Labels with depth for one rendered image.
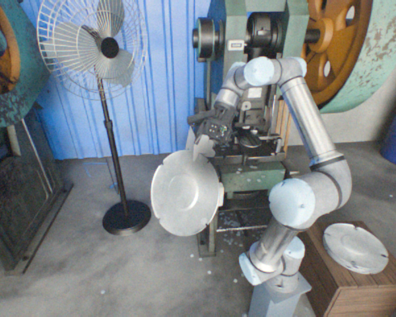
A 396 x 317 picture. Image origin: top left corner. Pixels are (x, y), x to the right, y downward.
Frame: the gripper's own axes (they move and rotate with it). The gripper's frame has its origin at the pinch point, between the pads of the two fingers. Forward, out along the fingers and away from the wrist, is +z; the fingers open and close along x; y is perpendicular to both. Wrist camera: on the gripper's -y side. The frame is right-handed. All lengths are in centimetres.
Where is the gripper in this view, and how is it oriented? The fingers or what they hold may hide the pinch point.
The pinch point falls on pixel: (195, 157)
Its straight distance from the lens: 82.4
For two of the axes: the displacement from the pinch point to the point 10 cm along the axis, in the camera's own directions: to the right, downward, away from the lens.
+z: -4.2, 9.0, -1.0
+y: 8.0, 3.2, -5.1
